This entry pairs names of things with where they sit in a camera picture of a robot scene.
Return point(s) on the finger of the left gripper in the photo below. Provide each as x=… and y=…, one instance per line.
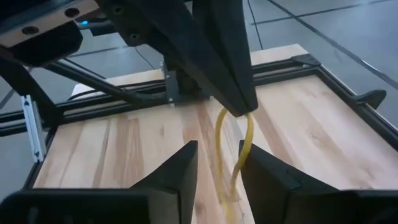
x=227, y=31
x=174, y=37

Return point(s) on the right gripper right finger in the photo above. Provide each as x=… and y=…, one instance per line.
x=326, y=208

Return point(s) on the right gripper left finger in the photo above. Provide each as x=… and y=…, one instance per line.
x=93, y=208

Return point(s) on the long yellow rubber band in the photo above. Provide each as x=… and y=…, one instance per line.
x=249, y=137

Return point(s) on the black table clamp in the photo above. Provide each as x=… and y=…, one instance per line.
x=371, y=98

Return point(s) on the black aluminium table frame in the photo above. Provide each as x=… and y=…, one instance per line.
x=280, y=74

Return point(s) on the white frame bracket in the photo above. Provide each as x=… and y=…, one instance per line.
x=32, y=130

